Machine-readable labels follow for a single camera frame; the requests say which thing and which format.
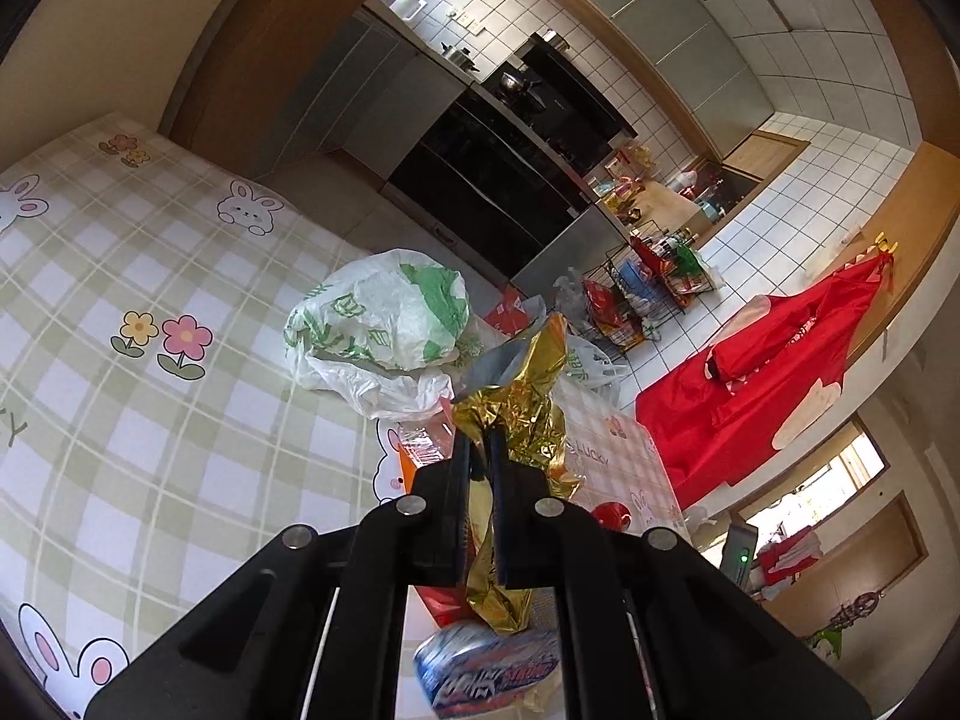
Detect gold foil wrapper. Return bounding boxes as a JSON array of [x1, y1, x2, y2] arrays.
[[450, 313, 587, 632]]

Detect grey base cabinets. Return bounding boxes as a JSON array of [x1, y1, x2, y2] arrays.
[[285, 13, 485, 177]]

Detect black built-in oven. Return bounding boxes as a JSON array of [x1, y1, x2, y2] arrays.
[[381, 82, 601, 284]]

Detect blue white snack wrapper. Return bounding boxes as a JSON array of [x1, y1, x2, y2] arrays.
[[412, 621, 565, 715]]

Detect checked bunny print tablecloth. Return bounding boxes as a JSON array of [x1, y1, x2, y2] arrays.
[[0, 112, 687, 720]]

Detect clear plastic bag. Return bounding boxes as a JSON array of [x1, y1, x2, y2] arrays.
[[553, 268, 602, 320]]

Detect stainless steel cabinet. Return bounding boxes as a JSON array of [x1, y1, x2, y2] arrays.
[[516, 205, 632, 302]]

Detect black range hood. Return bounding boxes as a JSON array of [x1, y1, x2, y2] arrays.
[[517, 32, 640, 142]]

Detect white green printed floor bag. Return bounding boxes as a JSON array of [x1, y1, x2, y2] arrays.
[[564, 334, 632, 392]]

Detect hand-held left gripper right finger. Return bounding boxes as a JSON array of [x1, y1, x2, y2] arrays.
[[487, 429, 875, 720]]

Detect red apron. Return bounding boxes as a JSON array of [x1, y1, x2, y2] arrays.
[[636, 251, 898, 512]]

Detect orange snack packet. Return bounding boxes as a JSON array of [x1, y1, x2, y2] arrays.
[[394, 420, 481, 628]]

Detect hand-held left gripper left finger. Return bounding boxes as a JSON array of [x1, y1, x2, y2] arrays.
[[82, 435, 473, 720]]

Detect black wire rack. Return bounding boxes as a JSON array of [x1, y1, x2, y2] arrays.
[[581, 220, 715, 350]]

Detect white device with green light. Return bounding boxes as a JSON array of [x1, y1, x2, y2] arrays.
[[718, 523, 760, 587]]

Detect white green plastic bag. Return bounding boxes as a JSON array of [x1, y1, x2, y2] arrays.
[[283, 247, 473, 421]]

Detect grey wall cabinets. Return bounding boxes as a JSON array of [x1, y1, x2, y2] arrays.
[[559, 0, 775, 160]]

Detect red bag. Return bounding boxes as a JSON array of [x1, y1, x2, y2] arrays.
[[484, 286, 550, 338]]

